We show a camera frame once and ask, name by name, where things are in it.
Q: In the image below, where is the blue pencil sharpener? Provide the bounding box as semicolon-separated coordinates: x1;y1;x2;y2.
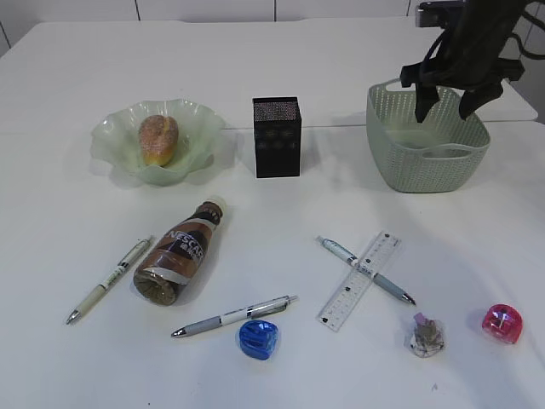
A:
238;320;279;360

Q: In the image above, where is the sugared bread roll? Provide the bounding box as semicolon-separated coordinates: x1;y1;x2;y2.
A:
138;115;179;166

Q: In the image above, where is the green plastic woven basket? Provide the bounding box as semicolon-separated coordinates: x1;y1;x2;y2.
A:
366;79;491;193

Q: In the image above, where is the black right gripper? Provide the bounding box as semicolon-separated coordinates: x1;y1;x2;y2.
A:
400;1;525;124

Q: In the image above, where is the paper ball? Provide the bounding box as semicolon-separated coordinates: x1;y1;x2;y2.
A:
409;313;446;358

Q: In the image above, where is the brown Nescafe coffee bottle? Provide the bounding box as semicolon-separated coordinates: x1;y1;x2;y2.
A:
133;196;227;306

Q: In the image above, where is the black mesh pen holder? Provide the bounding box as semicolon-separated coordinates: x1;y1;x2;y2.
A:
252;96;302;178

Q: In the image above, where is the green wavy glass bowl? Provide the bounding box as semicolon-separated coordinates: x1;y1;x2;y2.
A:
90;99;225;186

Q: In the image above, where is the clear plastic ruler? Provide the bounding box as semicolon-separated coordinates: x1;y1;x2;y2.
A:
317;232;402;331

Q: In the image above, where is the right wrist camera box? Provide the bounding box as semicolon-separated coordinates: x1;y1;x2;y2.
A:
415;1;465;29

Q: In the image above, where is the grey pen under ruler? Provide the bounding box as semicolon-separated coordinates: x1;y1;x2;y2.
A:
316;236;416;306

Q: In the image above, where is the grey white centre pen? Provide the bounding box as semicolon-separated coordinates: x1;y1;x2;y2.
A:
170;296;299;338

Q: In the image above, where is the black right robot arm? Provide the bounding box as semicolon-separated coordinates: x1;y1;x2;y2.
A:
399;0;544;123

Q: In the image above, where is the beige pen on left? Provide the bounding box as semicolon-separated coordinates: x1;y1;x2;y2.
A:
66;235;154;325

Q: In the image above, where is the pink pencil sharpener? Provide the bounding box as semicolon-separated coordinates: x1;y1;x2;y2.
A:
481;304;524;344

